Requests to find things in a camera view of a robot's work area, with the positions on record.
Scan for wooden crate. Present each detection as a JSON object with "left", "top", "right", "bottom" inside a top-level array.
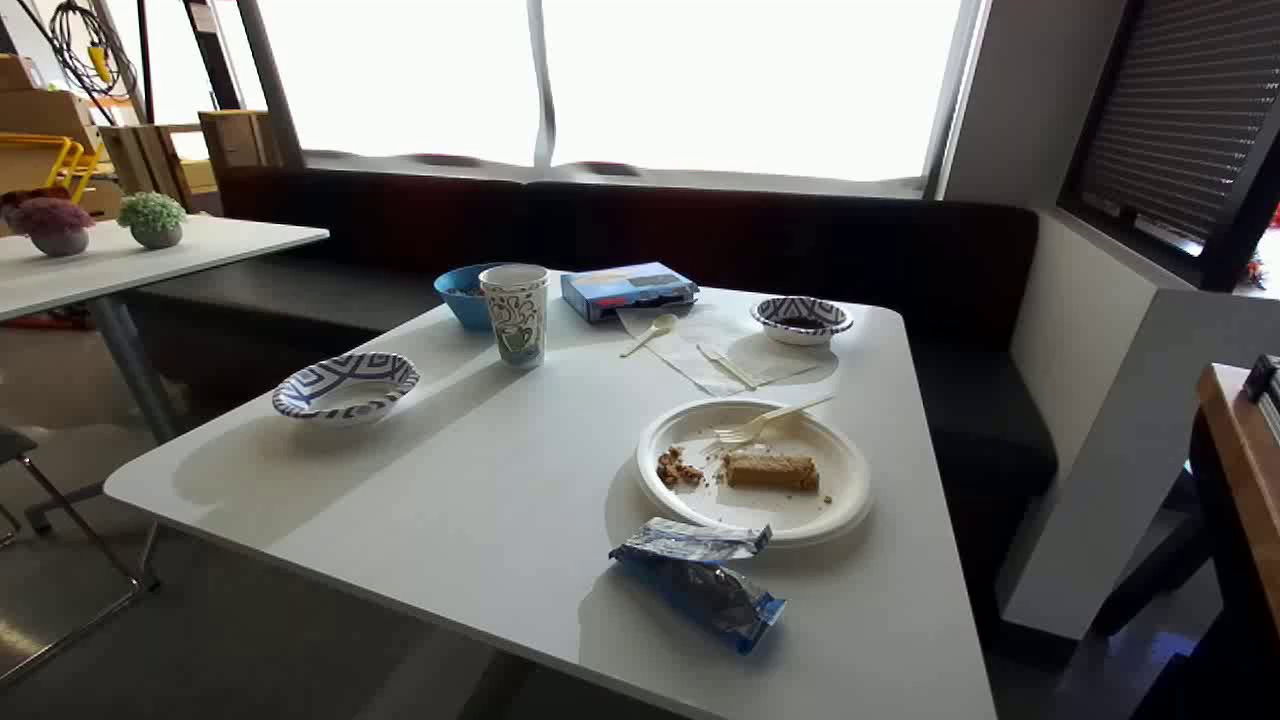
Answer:
[
  {"left": 195, "top": 106, "right": 287, "bottom": 190},
  {"left": 95, "top": 120, "right": 205, "bottom": 217}
]

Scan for white paper napkin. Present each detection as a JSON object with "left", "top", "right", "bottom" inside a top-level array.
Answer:
[{"left": 613, "top": 308, "right": 837, "bottom": 400}]

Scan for printed paper cup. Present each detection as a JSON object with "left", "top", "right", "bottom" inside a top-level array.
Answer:
[{"left": 476, "top": 258, "right": 554, "bottom": 371}]

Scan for white side table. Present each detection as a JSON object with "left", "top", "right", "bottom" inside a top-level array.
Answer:
[{"left": 0, "top": 210, "right": 332, "bottom": 444}]

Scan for cream plastic spoon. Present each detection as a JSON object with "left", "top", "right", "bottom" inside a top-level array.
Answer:
[{"left": 615, "top": 311, "right": 682, "bottom": 365}]

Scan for black bench seat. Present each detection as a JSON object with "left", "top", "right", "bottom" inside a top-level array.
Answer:
[{"left": 131, "top": 162, "right": 1063, "bottom": 630}]

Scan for empty blue patterned paper bowl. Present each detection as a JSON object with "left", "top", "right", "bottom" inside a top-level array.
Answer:
[{"left": 270, "top": 347, "right": 425, "bottom": 426}]

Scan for blue snack wrapper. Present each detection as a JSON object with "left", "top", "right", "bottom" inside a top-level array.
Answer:
[{"left": 603, "top": 512, "right": 793, "bottom": 657}]

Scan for dark framed window blind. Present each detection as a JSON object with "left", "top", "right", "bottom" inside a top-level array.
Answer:
[{"left": 1057, "top": 0, "right": 1280, "bottom": 296}]

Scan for patterned paper bowl dark contents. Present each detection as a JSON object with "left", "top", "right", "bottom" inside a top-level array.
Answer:
[{"left": 749, "top": 291, "right": 861, "bottom": 353}]

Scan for purple flower pot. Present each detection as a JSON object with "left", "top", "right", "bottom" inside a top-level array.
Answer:
[{"left": 8, "top": 190, "right": 95, "bottom": 258}]

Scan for wooden desk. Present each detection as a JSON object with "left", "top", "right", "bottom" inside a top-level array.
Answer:
[{"left": 1192, "top": 356, "right": 1280, "bottom": 643}]

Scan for brown granola bar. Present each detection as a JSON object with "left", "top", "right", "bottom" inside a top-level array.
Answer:
[{"left": 719, "top": 447, "right": 826, "bottom": 497}]

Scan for cream plastic knife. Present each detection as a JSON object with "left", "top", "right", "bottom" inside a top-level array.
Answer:
[{"left": 695, "top": 341, "right": 762, "bottom": 394}]

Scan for blue box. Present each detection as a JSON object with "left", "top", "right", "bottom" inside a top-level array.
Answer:
[{"left": 556, "top": 254, "right": 703, "bottom": 325}]

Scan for white paper plate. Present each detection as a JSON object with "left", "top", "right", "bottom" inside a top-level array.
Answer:
[{"left": 632, "top": 394, "right": 879, "bottom": 547}]

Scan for green ball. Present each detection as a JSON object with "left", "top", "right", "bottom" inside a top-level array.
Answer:
[{"left": 117, "top": 188, "right": 194, "bottom": 253}]

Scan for brown crumbled bar piece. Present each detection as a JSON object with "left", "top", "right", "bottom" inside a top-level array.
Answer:
[{"left": 654, "top": 444, "right": 708, "bottom": 492}]

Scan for black device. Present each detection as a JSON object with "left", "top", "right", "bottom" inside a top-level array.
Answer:
[{"left": 1239, "top": 353, "right": 1280, "bottom": 402}]

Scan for yellow cart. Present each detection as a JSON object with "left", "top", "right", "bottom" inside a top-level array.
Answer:
[{"left": 0, "top": 127, "right": 111, "bottom": 202}]

